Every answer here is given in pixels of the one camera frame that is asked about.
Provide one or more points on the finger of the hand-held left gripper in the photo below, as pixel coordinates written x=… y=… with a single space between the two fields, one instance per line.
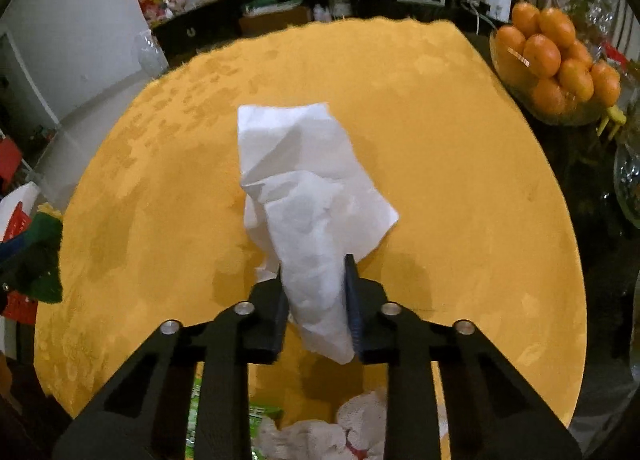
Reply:
x=5 y=292

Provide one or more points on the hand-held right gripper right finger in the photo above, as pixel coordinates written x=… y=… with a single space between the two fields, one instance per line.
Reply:
x=352 y=310

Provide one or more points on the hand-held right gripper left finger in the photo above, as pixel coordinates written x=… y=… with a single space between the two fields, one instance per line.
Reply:
x=267 y=320

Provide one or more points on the dark green packet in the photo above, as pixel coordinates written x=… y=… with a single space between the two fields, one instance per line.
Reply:
x=42 y=260

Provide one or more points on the green snack packet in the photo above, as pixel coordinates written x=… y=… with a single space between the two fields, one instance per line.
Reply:
x=197 y=405

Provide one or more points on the large white tissue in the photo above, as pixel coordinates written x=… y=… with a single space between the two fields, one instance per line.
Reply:
x=310 y=200

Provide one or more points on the red chair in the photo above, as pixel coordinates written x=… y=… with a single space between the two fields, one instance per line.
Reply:
x=9 y=158

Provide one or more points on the yellow tablecloth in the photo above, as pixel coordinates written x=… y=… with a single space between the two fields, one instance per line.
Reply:
x=450 y=165

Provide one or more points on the clear plastic water jug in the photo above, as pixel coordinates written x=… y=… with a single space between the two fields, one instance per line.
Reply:
x=149 y=55

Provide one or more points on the black television cabinet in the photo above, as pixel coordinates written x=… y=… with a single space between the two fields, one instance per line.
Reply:
x=200 y=30

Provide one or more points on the brown cabinet drawer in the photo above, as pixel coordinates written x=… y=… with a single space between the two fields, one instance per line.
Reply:
x=275 y=20

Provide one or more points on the clear glass bowl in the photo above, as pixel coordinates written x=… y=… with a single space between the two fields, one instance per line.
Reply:
x=630 y=185

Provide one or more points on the pile of oranges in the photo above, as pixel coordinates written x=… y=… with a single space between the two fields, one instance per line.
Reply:
x=542 y=55

